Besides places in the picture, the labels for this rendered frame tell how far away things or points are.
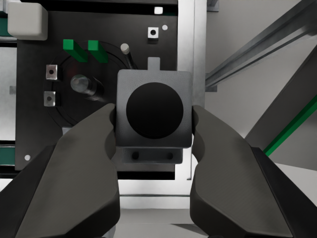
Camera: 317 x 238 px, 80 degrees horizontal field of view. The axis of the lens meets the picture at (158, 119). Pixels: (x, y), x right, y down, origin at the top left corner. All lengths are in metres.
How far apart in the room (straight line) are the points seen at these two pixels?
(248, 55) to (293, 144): 0.13
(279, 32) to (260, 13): 0.31
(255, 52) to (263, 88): 0.24
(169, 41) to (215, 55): 0.16
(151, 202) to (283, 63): 0.39
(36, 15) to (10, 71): 0.13
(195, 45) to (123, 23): 0.12
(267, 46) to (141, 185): 0.25
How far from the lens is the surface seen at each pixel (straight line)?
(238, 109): 0.44
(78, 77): 0.23
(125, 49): 0.20
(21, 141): 0.35
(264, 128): 0.24
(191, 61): 0.33
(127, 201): 0.33
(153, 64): 0.16
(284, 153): 0.31
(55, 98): 0.29
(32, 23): 0.34
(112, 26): 0.33
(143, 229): 0.46
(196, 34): 0.34
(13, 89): 0.36
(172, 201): 0.33
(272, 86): 0.48
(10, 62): 0.43
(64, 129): 0.21
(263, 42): 0.23
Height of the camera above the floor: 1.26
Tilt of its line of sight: 88 degrees down
